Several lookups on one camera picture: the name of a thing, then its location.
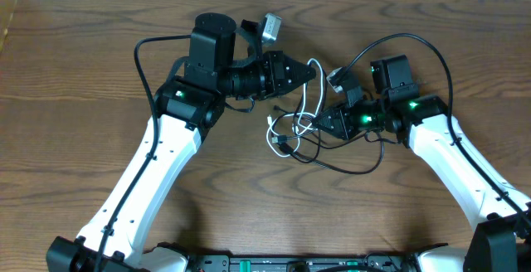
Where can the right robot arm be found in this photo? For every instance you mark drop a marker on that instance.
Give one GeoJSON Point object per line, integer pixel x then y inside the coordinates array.
{"type": "Point", "coordinates": [498, 213]}

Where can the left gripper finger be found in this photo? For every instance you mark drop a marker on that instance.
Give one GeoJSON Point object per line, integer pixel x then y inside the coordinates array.
{"type": "Point", "coordinates": [294, 66]}
{"type": "Point", "coordinates": [297, 76]}

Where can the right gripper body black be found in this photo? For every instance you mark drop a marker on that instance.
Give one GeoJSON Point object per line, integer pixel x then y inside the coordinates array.
{"type": "Point", "coordinates": [346, 122]}

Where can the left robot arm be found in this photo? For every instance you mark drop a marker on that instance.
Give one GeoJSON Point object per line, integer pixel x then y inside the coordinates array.
{"type": "Point", "coordinates": [226, 59]}

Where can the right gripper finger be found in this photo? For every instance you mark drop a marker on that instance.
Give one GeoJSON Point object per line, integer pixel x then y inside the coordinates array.
{"type": "Point", "coordinates": [325, 115]}
{"type": "Point", "coordinates": [323, 124]}

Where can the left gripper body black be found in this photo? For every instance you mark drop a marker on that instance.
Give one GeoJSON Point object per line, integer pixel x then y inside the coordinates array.
{"type": "Point", "coordinates": [273, 75]}

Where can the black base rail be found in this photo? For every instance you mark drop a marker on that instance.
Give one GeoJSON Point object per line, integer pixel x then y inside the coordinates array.
{"type": "Point", "coordinates": [290, 264]}

